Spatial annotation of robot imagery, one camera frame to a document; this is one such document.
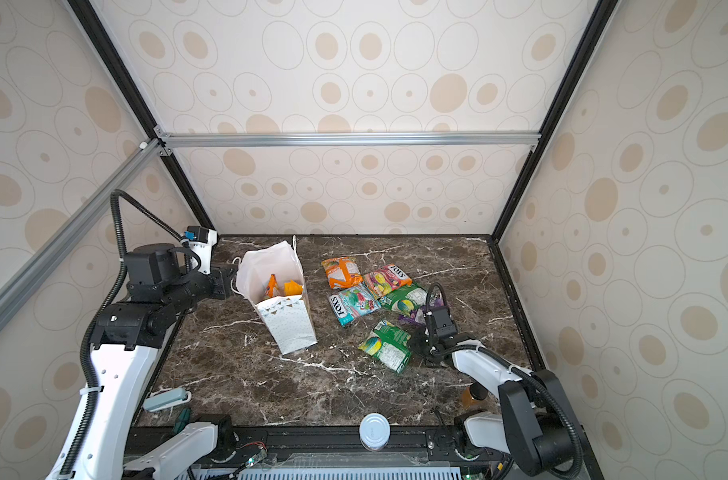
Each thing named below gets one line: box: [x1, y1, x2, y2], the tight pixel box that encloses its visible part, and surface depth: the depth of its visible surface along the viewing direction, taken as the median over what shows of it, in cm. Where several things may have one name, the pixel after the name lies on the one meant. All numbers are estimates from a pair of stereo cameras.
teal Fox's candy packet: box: [329, 286, 381, 327], surface depth 99 cm
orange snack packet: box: [321, 257, 364, 289], surface depth 106 cm
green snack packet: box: [378, 284, 428, 317], surface depth 99 cm
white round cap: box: [359, 412, 391, 452], surface depth 73 cm
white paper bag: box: [231, 235, 318, 355], surface depth 85 cm
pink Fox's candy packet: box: [364, 264, 413, 299], surface depth 104 cm
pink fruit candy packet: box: [267, 273, 277, 298], surface depth 94 cm
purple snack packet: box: [398, 308, 427, 325], surface depth 96 cm
